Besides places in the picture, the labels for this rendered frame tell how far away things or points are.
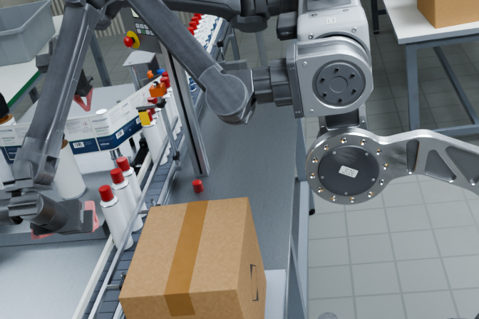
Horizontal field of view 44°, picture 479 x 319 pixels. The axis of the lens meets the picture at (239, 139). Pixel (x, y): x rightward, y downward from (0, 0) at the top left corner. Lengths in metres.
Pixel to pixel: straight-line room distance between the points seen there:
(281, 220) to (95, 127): 0.78
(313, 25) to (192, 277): 0.54
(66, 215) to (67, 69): 0.30
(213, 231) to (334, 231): 1.76
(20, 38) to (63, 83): 2.58
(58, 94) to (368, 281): 1.86
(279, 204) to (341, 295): 0.94
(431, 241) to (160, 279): 1.90
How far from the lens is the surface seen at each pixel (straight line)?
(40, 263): 1.92
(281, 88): 1.07
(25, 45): 3.81
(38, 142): 1.20
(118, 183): 1.71
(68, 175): 2.02
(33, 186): 1.19
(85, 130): 2.18
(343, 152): 1.36
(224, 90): 1.07
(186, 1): 1.49
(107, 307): 1.59
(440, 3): 3.08
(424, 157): 1.40
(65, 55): 1.23
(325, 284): 2.75
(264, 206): 1.84
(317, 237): 3.00
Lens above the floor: 1.91
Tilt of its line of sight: 29 degrees down
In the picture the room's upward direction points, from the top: 12 degrees counter-clockwise
